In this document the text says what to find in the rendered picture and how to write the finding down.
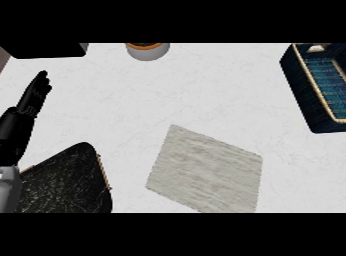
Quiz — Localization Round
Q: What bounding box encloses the white pot with orange rim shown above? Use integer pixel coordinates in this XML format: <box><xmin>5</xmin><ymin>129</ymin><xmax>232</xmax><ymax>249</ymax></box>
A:
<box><xmin>124</xmin><ymin>43</ymin><xmax>172</xmax><ymax>62</ymax></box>

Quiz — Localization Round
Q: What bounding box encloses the black appliance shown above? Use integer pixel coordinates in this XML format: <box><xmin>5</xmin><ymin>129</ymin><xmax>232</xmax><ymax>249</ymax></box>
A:
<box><xmin>0</xmin><ymin>43</ymin><xmax>90</xmax><ymax>60</ymax></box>

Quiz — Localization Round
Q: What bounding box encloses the dark blue wicker basket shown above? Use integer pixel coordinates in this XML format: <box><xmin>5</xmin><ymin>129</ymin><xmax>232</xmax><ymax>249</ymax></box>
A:
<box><xmin>278</xmin><ymin>43</ymin><xmax>346</xmax><ymax>135</ymax></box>

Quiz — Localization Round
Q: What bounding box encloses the black marbled cutting board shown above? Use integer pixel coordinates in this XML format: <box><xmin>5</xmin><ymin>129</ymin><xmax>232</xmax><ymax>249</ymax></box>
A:
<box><xmin>15</xmin><ymin>141</ymin><xmax>114</xmax><ymax>214</ymax></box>

